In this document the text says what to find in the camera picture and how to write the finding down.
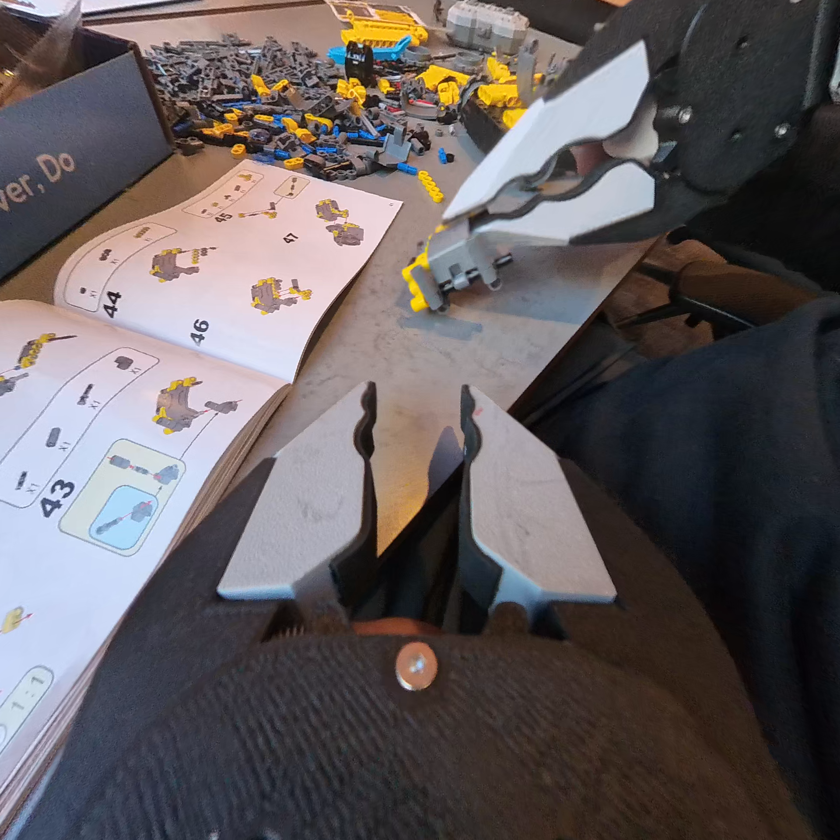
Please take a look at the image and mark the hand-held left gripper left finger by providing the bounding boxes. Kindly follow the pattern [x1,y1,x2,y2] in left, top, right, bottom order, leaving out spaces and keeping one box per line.
[217,381,380,624]

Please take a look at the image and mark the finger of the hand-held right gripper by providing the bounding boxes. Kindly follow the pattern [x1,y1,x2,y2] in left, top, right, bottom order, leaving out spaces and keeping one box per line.
[442,38,659,222]
[467,159,657,247]

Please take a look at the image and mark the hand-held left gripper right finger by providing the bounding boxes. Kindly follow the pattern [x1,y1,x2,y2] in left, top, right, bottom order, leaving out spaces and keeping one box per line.
[458,384,619,632]

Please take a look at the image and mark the grey yellow brick assembly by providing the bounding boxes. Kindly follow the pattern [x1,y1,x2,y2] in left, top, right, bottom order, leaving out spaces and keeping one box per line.
[402,220,514,312]

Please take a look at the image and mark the grey desk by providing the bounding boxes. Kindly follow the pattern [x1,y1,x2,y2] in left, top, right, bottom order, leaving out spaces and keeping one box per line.
[0,0,664,840]

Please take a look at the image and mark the person's right hand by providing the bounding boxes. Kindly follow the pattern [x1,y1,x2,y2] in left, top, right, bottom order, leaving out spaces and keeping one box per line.
[570,140,611,177]

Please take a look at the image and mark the yellow black brick vehicle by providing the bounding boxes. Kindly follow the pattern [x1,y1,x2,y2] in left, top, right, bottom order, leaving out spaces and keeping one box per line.
[459,52,559,155]

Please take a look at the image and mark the grey brick battery block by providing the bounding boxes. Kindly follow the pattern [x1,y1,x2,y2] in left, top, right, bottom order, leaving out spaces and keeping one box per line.
[446,0,529,47]

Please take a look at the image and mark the black office chair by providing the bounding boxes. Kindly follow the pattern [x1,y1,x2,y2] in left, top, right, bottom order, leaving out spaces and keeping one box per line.
[613,259,821,339]

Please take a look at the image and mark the blue brick panel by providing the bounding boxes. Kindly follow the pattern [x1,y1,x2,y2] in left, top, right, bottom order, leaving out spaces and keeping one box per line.
[328,36,413,67]

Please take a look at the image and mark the person's dark clothing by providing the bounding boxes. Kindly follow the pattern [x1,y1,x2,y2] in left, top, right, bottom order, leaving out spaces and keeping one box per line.
[518,295,840,840]

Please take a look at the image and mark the yellow brick panel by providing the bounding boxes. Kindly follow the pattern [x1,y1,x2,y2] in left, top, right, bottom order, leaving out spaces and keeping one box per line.
[341,7,429,47]

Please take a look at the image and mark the white sticker sheet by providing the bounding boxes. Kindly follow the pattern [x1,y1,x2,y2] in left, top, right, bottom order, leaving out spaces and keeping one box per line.
[325,0,421,21]

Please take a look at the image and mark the open instruction booklet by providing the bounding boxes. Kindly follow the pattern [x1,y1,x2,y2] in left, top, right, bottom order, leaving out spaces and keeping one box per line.
[0,157,404,808]

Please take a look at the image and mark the pile of loose brick pieces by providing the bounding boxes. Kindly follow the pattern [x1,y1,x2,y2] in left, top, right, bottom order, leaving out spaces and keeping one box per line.
[143,31,473,181]

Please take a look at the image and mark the dark blue cardboard box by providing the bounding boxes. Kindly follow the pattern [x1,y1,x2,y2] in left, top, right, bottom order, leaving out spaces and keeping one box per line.
[0,26,177,283]

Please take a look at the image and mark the clear plastic bags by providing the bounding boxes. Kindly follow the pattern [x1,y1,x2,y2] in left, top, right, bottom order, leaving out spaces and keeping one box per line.
[0,13,83,106]

